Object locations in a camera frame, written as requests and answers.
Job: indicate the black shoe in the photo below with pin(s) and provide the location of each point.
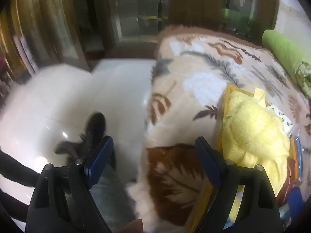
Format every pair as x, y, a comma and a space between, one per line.
93, 131

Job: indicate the yellow fluffy towel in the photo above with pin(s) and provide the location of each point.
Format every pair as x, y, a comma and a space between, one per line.
255, 138

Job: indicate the person's jeans leg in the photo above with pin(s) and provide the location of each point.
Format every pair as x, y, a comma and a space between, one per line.
110, 194

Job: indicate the white patterned cloth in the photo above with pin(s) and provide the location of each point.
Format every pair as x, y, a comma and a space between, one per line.
281, 117

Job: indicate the wooden glass-door cabinet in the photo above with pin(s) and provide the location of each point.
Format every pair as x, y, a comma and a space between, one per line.
136, 17

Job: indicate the blue cloth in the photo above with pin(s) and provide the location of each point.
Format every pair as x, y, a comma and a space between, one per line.
295, 200

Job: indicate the wooden bookshelf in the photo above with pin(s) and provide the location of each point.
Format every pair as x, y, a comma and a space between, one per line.
17, 48

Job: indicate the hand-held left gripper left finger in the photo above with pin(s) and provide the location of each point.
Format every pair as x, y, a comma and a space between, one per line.
99, 161

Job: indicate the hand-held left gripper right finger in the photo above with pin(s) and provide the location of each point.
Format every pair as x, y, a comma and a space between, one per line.
208, 161

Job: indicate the green rolled quilt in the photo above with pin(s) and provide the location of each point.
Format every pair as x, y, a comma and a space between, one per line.
286, 53

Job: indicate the leaf-print fleece blanket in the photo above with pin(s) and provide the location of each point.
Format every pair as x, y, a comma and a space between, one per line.
194, 82

